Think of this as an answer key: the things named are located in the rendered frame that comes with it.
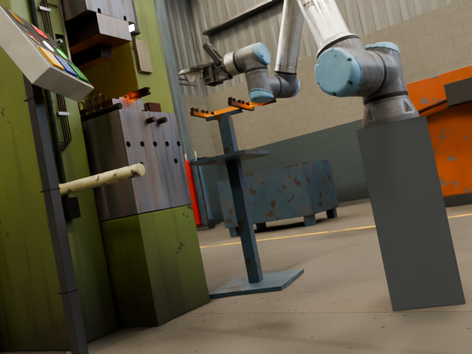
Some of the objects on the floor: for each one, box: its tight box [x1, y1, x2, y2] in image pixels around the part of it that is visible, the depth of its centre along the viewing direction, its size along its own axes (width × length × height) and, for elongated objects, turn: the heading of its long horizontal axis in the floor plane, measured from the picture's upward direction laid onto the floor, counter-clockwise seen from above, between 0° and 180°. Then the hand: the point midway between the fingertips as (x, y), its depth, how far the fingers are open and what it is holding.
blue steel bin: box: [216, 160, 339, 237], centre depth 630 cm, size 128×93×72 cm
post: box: [22, 72, 89, 354], centre depth 172 cm, size 4×4×108 cm
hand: (188, 74), depth 210 cm, fingers open, 14 cm apart
